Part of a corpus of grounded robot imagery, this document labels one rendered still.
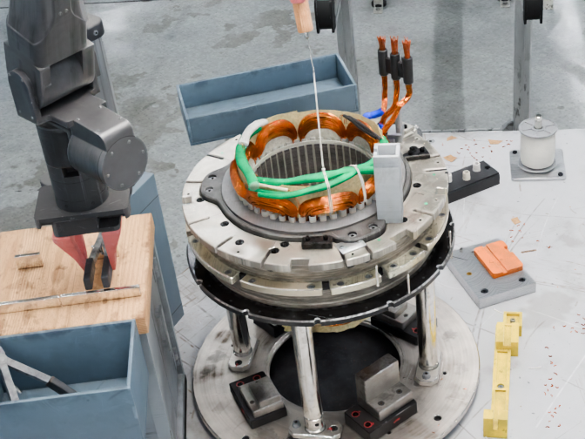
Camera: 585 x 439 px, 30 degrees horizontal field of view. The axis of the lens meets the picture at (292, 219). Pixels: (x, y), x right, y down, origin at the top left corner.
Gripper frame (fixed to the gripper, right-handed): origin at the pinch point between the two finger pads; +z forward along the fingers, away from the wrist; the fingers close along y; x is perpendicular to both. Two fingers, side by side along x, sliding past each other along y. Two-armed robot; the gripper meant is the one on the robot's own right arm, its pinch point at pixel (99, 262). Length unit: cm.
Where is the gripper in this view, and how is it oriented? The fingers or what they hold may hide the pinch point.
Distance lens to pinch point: 125.9
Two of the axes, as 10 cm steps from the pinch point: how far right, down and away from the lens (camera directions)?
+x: -0.8, -5.8, 8.1
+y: 9.9, -1.2, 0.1
